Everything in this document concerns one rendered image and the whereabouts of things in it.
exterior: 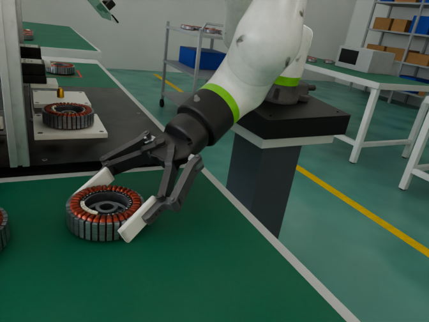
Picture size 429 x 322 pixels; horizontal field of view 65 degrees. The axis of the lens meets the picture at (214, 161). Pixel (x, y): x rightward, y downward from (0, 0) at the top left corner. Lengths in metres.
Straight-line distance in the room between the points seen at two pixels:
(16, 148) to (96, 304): 0.35
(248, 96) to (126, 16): 5.76
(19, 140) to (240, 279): 0.44
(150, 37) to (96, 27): 0.93
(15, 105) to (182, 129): 0.28
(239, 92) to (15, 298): 0.44
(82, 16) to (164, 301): 5.91
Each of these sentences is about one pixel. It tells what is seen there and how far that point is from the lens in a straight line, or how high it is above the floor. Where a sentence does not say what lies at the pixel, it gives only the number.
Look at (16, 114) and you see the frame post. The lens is 0.66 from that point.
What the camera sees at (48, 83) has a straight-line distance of 0.82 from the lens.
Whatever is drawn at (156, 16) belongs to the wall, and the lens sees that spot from 6.47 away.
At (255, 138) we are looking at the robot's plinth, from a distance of 1.07.
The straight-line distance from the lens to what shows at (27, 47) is 1.05.
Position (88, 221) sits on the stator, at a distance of 0.49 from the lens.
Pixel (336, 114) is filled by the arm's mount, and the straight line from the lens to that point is 1.20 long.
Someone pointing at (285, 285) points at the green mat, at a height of 0.75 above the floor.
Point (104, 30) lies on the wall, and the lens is 6.27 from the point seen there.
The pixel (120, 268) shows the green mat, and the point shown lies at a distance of 0.47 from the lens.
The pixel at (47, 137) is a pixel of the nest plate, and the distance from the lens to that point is 0.80.
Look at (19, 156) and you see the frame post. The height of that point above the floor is 0.79.
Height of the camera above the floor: 1.06
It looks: 23 degrees down
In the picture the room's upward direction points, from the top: 8 degrees clockwise
